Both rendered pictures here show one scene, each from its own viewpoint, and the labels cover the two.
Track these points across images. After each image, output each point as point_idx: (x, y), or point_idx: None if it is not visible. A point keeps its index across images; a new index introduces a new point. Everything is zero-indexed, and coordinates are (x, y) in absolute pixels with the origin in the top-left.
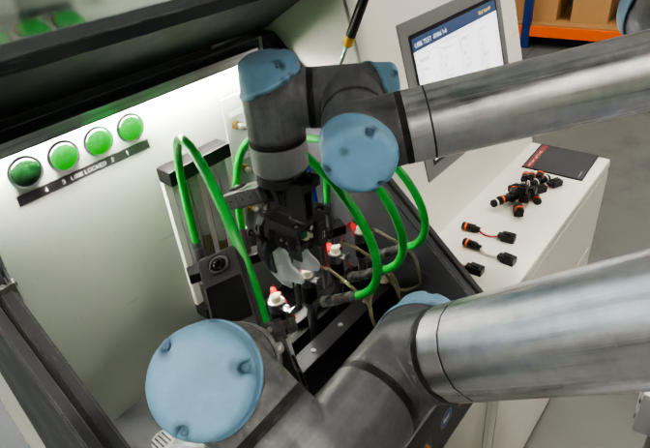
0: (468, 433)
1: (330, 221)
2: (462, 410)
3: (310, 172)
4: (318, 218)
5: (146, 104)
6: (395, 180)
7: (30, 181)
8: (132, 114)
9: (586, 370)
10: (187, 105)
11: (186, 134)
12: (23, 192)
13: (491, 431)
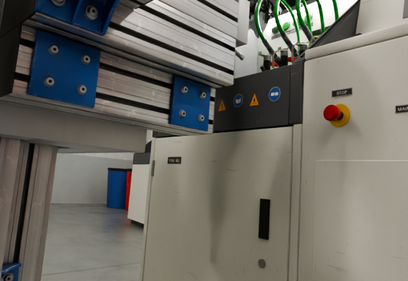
0: (263, 160)
1: None
2: (254, 117)
3: None
4: None
5: (316, 8)
6: (364, 13)
7: (274, 31)
8: (309, 11)
9: None
10: (333, 9)
11: (329, 22)
12: (273, 35)
13: (308, 228)
